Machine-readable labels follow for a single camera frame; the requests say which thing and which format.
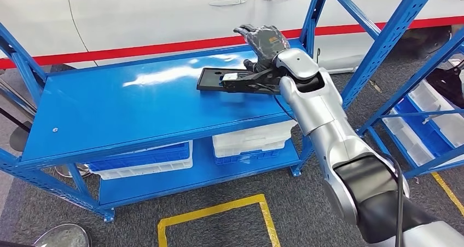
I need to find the white plastic bin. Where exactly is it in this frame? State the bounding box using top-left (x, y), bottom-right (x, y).
top-left (382, 109), bottom-right (436, 168)
top-left (408, 79), bottom-right (464, 148)
top-left (92, 141), bottom-right (194, 181)
top-left (212, 120), bottom-right (299, 158)

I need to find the yellow floor tape square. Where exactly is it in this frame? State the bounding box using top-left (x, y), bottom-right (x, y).
top-left (431, 172), bottom-right (464, 217)
top-left (156, 193), bottom-right (282, 247)

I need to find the black plastic plate frame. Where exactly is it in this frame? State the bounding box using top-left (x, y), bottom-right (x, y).
top-left (196, 66), bottom-right (283, 94)

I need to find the white car with red stripe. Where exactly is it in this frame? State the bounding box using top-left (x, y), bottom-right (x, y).
top-left (0, 0), bottom-right (464, 75)

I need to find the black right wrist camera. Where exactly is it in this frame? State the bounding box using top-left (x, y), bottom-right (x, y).
top-left (221, 69), bottom-right (287, 95)

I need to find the black bulky object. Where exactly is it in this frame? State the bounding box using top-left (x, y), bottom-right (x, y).
top-left (426, 60), bottom-right (464, 110)

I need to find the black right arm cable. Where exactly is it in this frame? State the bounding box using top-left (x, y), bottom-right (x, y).
top-left (253, 84), bottom-right (405, 247)

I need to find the dark stanchion post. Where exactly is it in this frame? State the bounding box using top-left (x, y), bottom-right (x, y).
top-left (0, 106), bottom-right (33, 152)

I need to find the chrome stanchion post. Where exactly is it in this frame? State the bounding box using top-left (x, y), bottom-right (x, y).
top-left (0, 76), bottom-right (91, 179)
top-left (34, 223), bottom-right (91, 247)

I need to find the blue metal shelf rack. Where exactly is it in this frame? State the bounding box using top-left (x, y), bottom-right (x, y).
top-left (0, 0), bottom-right (441, 223)
top-left (357, 26), bottom-right (464, 181)

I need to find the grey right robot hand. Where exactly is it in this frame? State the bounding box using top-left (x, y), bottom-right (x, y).
top-left (233, 24), bottom-right (291, 74)

